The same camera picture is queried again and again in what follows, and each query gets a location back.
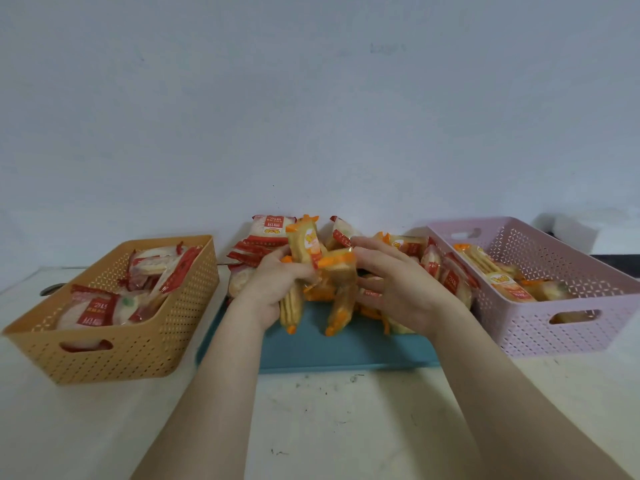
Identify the person's right hand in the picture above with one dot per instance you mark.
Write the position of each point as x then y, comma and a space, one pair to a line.
405, 289

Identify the person's left hand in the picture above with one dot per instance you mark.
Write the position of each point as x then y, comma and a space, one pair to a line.
265, 289

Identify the person's left fingers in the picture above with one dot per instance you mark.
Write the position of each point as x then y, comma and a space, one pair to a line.
280, 262

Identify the person's right thumb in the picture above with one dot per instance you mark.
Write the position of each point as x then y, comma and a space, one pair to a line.
369, 277

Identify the orange-edged cracker packet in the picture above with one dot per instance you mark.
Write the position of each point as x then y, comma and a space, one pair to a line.
291, 309
305, 239
340, 289

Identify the person's right forearm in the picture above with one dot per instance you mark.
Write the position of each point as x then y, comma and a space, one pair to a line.
505, 399

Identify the person's left forearm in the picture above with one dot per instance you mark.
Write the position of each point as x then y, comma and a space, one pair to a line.
215, 394

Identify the pile of mixed snack packets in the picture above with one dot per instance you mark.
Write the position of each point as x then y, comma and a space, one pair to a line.
250, 252

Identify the blue plastic tray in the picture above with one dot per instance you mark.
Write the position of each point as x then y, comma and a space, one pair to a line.
310, 349

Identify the heap of orange-trimmed packets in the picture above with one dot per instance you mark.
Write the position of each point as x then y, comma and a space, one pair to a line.
500, 279

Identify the orange perforated plastic basket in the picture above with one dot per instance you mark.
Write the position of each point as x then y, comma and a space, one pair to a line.
130, 339

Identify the heap of red-labelled packets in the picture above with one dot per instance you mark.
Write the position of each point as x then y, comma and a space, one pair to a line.
95, 307

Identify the pink perforated plastic basket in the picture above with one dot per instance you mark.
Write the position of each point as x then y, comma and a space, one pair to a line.
565, 274

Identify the white box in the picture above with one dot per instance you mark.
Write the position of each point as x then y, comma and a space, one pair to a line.
567, 232

